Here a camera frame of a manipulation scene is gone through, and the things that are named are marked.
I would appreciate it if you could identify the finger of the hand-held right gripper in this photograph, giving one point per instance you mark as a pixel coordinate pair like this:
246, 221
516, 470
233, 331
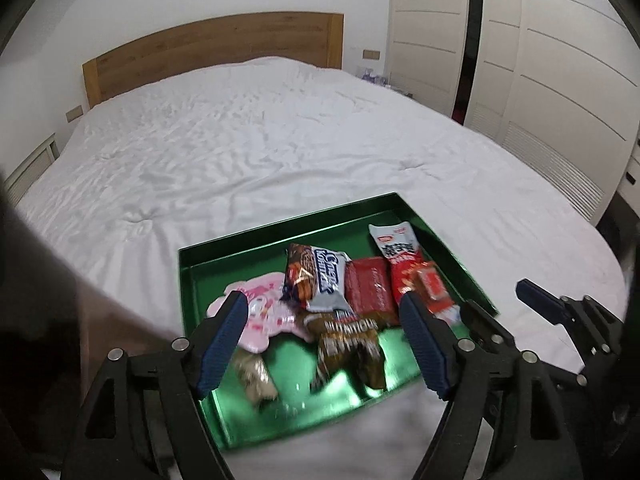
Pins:
539, 300
482, 320

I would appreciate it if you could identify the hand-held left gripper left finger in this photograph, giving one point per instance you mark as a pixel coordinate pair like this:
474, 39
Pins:
225, 345

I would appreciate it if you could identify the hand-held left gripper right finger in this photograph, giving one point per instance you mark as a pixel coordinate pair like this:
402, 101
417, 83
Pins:
425, 350

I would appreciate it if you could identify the small tan snack packet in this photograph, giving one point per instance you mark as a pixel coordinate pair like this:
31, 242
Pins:
255, 375

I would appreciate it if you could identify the pink cartoon snack packet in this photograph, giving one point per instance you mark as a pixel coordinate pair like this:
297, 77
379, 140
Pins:
265, 310

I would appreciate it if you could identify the small red candy packet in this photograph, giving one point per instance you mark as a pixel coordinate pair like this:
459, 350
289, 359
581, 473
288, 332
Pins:
434, 287

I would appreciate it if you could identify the brown snack packet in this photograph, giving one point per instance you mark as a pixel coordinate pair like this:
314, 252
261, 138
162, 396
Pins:
350, 345

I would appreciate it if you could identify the red rectangular snack packet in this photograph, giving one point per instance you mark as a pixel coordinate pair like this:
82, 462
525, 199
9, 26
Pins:
370, 285

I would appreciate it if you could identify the long red snack packet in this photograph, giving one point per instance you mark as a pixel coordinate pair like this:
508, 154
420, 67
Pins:
400, 255

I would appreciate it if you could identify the green tray box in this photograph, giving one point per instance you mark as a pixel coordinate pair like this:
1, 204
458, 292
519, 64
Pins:
310, 410

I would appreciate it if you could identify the silver and brown cookie packet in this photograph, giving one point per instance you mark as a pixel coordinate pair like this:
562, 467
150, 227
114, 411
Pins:
320, 277

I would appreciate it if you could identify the white drawer cabinet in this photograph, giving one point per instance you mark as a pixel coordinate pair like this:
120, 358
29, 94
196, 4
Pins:
632, 165

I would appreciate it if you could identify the white bed quilt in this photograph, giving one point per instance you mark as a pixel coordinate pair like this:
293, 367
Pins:
250, 160

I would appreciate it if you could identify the white wardrobe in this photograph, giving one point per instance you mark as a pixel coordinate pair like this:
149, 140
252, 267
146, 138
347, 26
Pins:
565, 85

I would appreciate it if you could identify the white slatted radiator cover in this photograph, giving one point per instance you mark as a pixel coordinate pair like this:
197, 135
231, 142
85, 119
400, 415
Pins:
30, 167

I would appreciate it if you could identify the bedside clutter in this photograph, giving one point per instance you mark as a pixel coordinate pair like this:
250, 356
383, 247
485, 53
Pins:
372, 76

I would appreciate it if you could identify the wooden headboard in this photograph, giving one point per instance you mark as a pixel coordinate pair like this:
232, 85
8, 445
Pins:
200, 45

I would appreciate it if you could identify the wall switch plate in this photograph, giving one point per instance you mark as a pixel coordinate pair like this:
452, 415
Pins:
371, 54
74, 113

